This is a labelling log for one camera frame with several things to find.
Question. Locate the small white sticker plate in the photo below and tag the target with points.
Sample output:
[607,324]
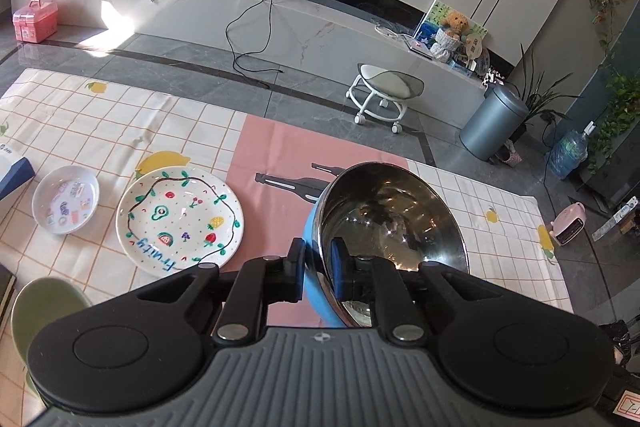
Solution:
[65,202]

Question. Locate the blue steel bowl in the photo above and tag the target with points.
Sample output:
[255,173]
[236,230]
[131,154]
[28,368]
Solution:
[395,207]

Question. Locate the blue water jug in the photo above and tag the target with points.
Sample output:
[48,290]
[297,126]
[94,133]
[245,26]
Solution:
[570,154]

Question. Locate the green landscape painting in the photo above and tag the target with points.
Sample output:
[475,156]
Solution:
[430,19]

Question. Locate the brown teddy bear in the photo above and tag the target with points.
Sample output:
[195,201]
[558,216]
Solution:
[452,29]

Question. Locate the fruit pattern white plate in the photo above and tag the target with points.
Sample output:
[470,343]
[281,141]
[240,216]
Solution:
[175,217]

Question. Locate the pink space heater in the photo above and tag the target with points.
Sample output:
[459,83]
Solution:
[569,224]

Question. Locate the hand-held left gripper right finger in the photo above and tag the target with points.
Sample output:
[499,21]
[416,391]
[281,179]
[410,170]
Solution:
[341,268]

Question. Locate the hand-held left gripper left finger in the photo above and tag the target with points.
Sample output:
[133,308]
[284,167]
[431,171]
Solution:
[296,269]

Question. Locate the dark flat object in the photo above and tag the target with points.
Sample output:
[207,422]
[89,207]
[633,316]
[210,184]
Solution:
[5,292]

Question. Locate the pink storage case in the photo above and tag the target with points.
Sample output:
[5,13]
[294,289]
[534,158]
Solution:
[35,22]

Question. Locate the round hand fan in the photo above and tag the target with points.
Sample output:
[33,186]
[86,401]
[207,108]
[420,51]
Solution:
[472,44]

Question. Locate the white flat strip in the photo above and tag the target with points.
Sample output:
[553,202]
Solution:
[615,219]

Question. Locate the white rolling stool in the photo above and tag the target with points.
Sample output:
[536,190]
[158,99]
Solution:
[385,79]

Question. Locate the bushy green plant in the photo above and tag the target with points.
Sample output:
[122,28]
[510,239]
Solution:
[622,107]

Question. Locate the lemon print checked tablecloth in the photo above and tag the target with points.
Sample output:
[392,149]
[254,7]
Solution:
[280,147]

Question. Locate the hanging vine plant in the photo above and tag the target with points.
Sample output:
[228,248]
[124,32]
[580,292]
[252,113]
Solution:
[600,2]

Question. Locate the long-leaf potted plant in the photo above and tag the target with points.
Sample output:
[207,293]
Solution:
[542,99]

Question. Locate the blue and white box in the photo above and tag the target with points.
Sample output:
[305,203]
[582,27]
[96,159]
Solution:
[12,172]

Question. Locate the grey round trash can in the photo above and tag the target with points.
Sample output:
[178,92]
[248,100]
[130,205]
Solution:
[492,122]

